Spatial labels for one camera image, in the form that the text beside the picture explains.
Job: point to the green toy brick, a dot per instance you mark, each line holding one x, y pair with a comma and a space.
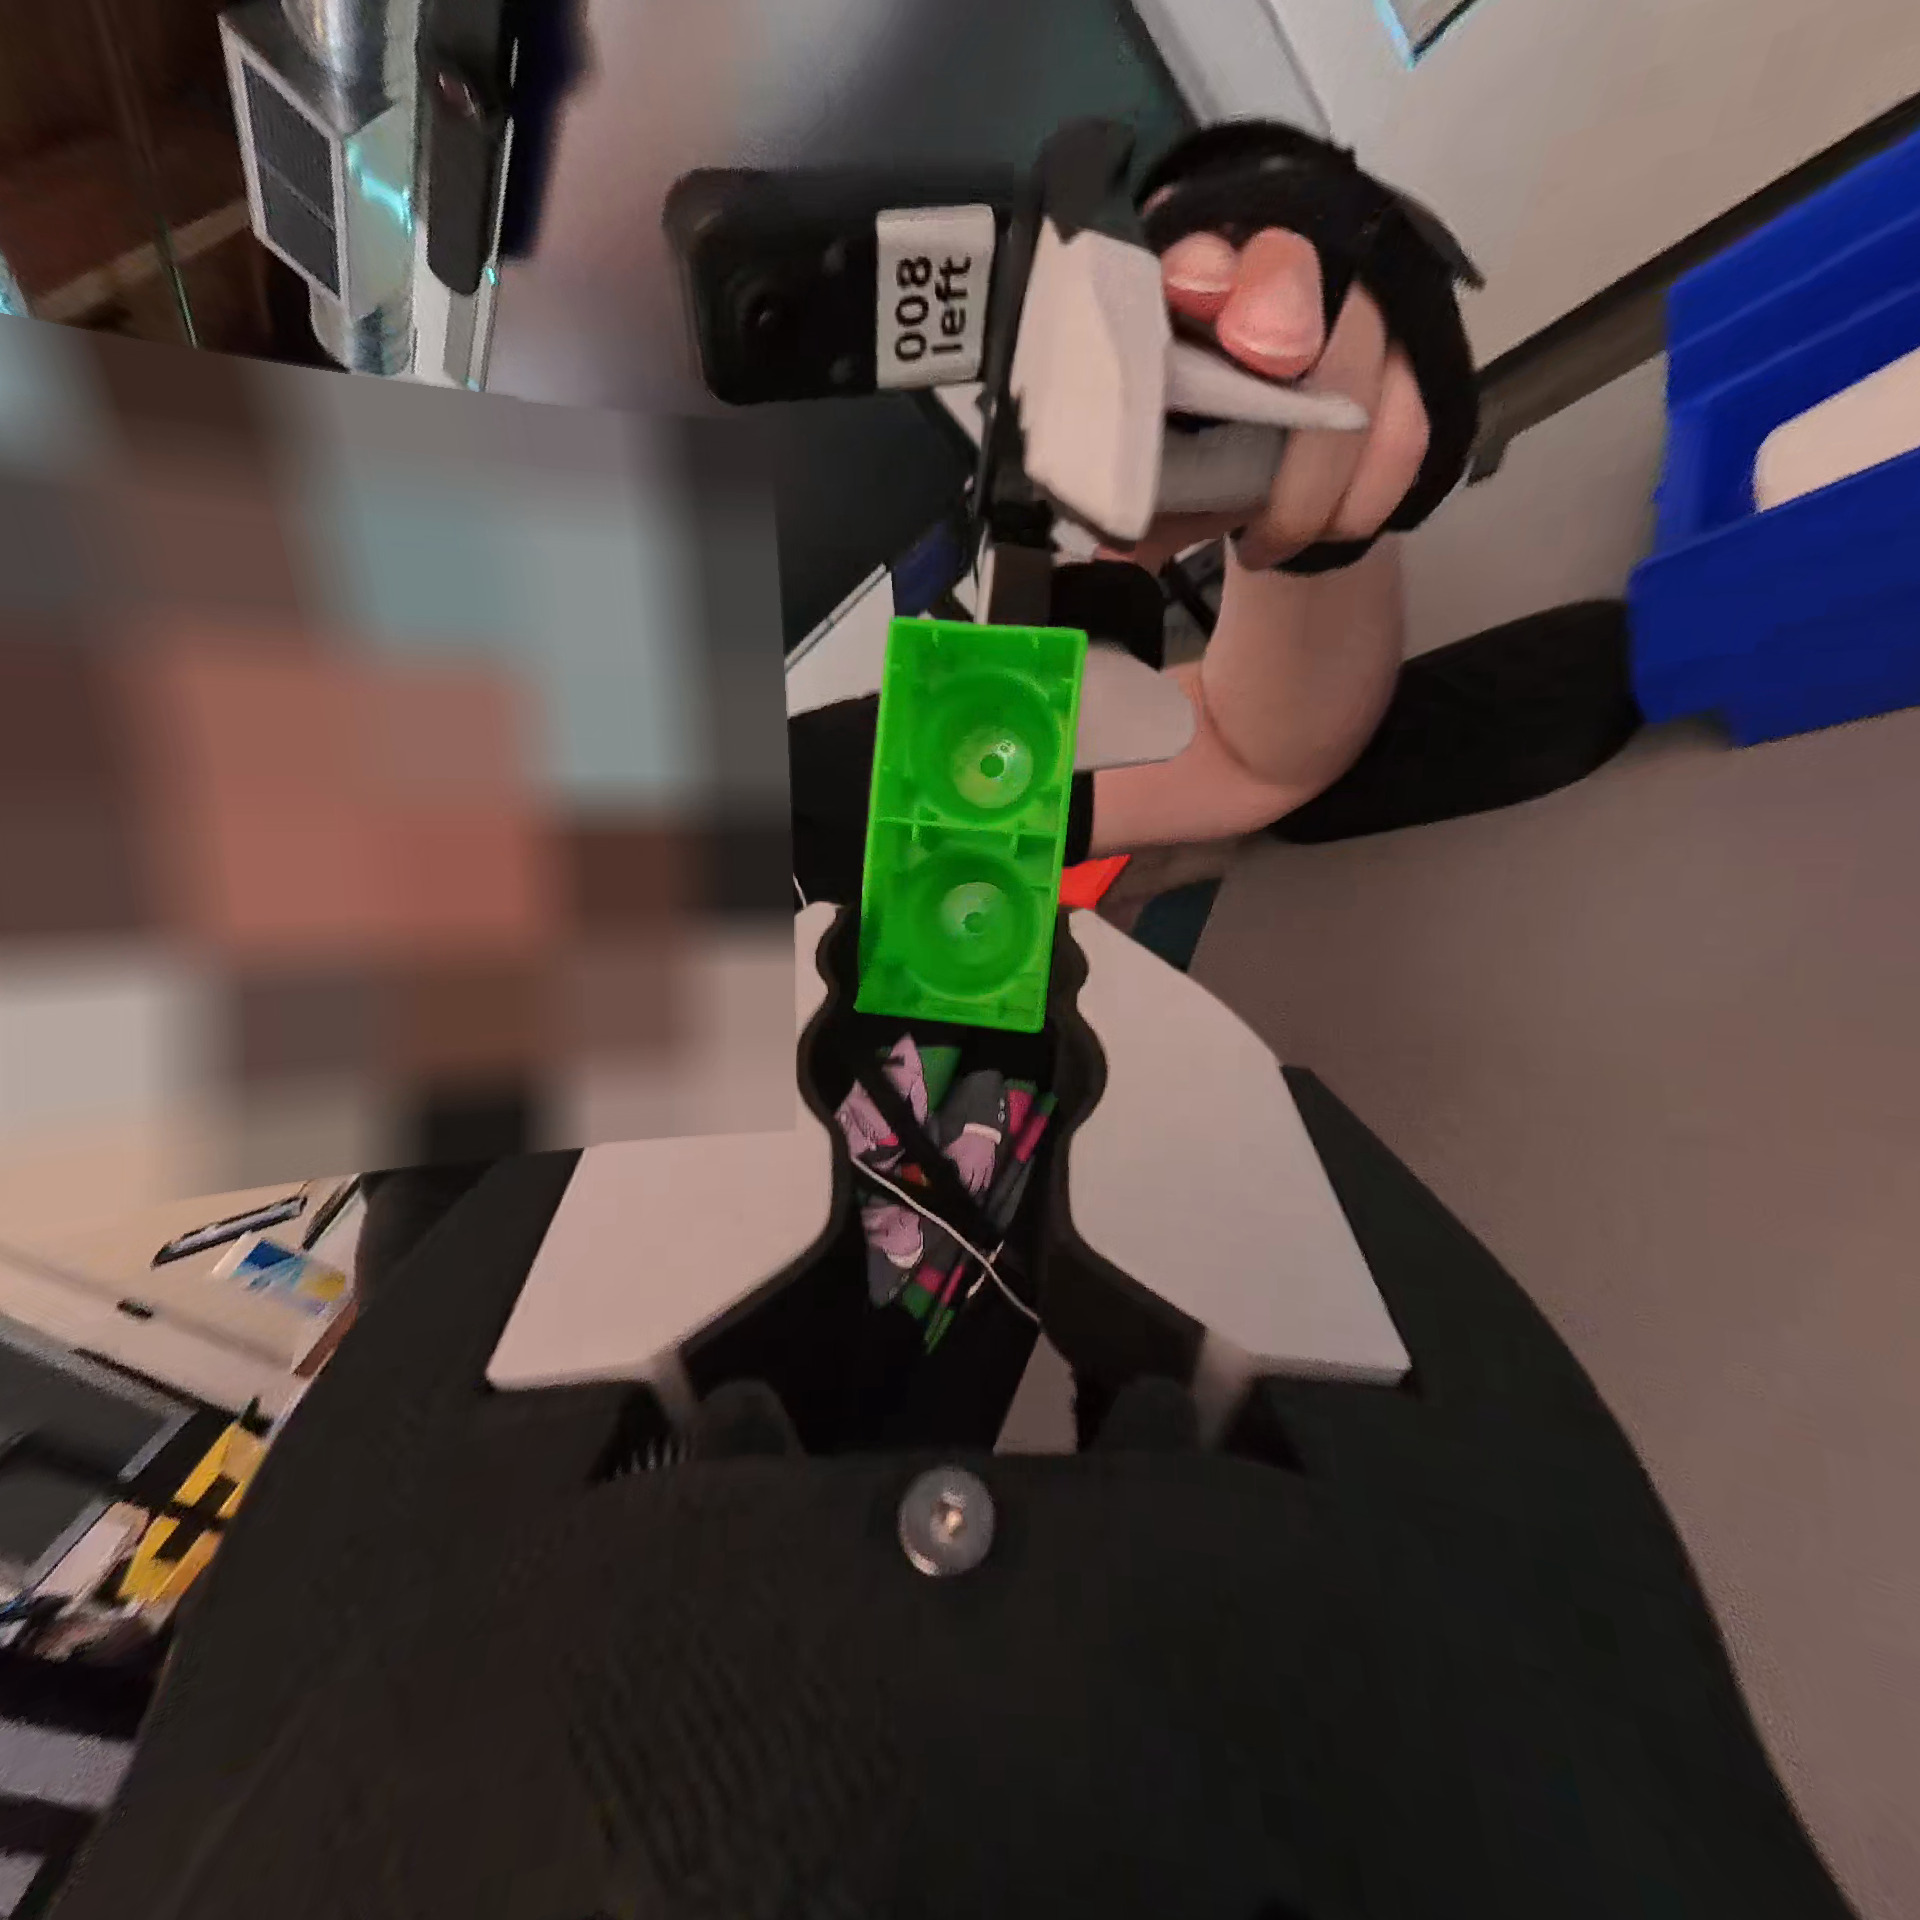
961, 902

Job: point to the person's left hand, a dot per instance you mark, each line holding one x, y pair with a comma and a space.
1275, 301

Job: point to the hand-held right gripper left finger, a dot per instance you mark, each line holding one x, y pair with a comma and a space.
674, 1260

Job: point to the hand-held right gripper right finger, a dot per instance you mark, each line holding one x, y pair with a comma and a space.
1229, 1200

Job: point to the blue plastic bin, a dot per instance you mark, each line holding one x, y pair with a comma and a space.
1770, 629

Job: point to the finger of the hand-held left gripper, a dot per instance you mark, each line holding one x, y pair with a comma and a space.
1140, 713
1096, 376

